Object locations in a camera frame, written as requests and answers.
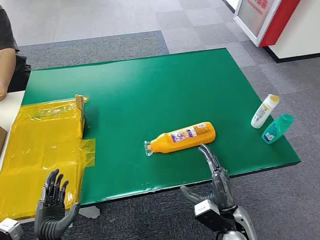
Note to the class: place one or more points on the white table foot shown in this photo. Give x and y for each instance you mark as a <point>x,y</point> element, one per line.
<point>90,212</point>

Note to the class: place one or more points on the green table mat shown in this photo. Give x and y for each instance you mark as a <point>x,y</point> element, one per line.
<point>162,99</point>

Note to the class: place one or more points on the person's hand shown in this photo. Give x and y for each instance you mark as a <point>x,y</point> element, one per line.
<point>1,92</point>

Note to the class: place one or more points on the brown flat board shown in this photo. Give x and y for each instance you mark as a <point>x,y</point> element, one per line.
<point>2,139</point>

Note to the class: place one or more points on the person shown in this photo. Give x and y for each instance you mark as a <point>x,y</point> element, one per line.
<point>15,66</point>

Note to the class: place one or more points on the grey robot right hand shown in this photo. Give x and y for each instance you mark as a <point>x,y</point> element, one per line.
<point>222,188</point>

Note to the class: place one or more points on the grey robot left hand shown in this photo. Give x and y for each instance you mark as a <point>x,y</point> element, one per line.
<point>50,215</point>

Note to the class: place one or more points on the orange plastic bottle clear cap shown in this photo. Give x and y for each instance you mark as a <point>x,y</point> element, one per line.
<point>175,140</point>

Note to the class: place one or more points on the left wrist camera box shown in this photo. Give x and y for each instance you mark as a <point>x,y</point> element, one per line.
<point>10,229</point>

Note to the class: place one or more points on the white counter black base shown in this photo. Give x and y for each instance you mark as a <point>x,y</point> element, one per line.
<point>297,33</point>

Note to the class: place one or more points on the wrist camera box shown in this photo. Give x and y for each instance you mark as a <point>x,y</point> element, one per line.
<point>210,215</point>
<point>10,229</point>

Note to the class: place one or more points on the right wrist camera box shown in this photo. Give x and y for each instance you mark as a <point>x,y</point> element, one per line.
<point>210,215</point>

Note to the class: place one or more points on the person's forearm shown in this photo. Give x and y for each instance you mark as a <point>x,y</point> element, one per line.
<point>6,66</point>

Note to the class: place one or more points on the red white display cabinet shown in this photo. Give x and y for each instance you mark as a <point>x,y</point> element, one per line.
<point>265,16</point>

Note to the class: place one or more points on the teal plastic bottle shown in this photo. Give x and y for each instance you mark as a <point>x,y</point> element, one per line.
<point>276,129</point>

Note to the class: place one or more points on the white side table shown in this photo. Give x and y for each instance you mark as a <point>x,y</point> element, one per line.
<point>10,109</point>

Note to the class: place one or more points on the yellow plastic wrapped box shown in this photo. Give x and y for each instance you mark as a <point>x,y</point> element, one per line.
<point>37,149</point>

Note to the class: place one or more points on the white bottle yellow cap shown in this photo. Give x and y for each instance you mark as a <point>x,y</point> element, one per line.
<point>263,111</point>

